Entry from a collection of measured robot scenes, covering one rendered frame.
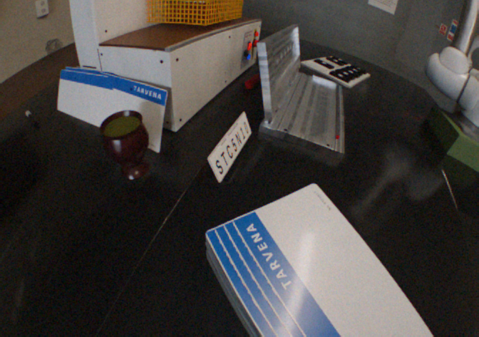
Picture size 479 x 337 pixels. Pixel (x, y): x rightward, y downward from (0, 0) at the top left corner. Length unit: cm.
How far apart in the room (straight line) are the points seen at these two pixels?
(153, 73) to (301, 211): 36
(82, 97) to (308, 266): 63
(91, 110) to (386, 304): 69
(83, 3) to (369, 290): 72
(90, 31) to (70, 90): 21
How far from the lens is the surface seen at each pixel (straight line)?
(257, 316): 22
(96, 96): 59
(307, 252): 25
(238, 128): 43
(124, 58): 50
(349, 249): 27
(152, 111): 44
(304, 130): 52
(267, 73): 44
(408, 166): 68
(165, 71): 42
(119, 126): 38
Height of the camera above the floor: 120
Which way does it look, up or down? 44 degrees down
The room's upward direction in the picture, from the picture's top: 8 degrees clockwise
